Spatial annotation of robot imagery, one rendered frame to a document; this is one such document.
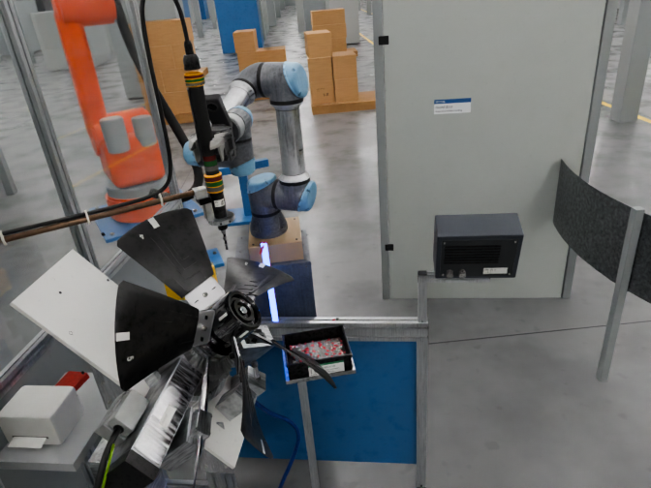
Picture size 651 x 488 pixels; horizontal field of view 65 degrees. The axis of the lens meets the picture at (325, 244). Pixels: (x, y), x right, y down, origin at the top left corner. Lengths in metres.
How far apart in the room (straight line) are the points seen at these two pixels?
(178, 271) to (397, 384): 1.03
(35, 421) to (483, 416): 1.96
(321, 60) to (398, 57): 5.76
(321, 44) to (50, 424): 7.64
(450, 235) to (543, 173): 1.69
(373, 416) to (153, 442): 1.16
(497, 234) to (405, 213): 1.63
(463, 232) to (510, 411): 1.36
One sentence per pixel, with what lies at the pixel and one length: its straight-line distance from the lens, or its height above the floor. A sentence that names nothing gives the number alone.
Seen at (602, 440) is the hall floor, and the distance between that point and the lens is 2.80.
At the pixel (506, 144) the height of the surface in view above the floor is 1.04.
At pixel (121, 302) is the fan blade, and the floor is 1.40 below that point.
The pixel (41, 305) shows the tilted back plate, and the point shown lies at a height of 1.32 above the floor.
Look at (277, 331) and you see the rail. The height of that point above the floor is 0.82.
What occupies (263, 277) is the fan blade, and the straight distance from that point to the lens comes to 1.59.
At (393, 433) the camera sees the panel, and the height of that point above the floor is 0.30.
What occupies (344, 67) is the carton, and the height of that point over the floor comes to 0.69.
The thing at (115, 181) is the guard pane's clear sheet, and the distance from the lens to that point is 2.34.
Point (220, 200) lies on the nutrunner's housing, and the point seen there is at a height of 1.49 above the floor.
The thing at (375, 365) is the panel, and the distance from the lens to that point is 2.01.
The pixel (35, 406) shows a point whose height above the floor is 0.97.
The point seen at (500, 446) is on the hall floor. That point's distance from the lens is 2.65.
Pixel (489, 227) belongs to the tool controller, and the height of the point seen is 1.24.
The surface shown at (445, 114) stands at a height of 1.23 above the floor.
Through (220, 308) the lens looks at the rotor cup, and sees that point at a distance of 1.33.
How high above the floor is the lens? 1.96
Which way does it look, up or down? 27 degrees down
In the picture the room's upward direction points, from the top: 5 degrees counter-clockwise
